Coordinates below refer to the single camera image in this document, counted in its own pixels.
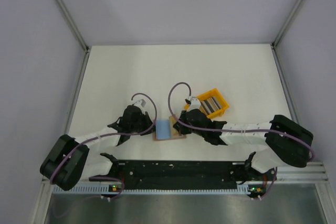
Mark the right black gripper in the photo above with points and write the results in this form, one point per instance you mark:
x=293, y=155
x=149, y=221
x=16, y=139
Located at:
x=181, y=130

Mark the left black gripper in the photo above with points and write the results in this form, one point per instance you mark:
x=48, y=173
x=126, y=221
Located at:
x=146, y=117

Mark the tan leather card holder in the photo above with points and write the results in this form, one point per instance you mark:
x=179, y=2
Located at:
x=165, y=131

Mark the yellow plastic bin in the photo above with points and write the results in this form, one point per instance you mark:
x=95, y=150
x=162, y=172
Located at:
x=212, y=93

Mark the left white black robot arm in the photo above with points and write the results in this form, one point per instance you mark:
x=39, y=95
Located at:
x=85, y=157

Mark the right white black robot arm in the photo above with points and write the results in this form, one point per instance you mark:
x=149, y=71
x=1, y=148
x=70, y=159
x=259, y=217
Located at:
x=276, y=143

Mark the stack of striped cards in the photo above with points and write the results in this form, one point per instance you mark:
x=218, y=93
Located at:
x=210, y=105

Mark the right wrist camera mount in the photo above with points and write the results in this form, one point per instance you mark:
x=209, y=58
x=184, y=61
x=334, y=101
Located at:
x=192, y=101

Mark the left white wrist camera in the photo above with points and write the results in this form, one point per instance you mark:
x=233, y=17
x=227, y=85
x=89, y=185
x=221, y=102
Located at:
x=140, y=103

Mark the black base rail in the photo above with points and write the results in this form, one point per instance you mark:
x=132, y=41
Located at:
x=178, y=175

